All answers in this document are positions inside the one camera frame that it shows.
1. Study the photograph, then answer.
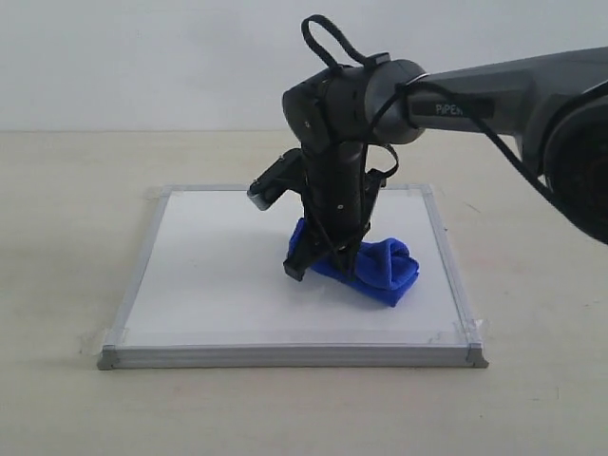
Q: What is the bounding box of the black braided cable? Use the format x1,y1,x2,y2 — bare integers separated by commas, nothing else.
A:
300,14,555,279

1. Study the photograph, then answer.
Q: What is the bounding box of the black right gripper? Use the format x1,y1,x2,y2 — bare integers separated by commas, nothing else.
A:
283,142,369,281

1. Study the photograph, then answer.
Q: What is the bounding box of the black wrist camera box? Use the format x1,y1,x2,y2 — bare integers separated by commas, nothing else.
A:
247,148,304,211

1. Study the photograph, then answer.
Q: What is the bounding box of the blue cloth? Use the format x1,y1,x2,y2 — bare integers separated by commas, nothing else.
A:
311,237,420,308

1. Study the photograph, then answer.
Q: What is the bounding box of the white board with metal frame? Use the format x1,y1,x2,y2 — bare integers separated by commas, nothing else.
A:
97,184,486,371

